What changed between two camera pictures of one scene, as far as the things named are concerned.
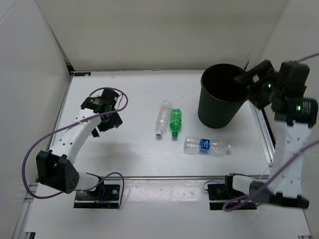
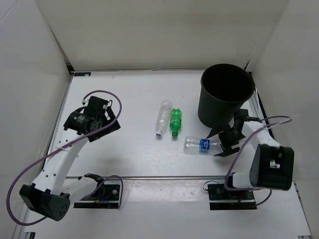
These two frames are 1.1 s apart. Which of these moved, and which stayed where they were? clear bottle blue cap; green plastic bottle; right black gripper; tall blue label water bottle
Moved: right black gripper
Stayed: tall blue label water bottle; clear bottle blue cap; green plastic bottle
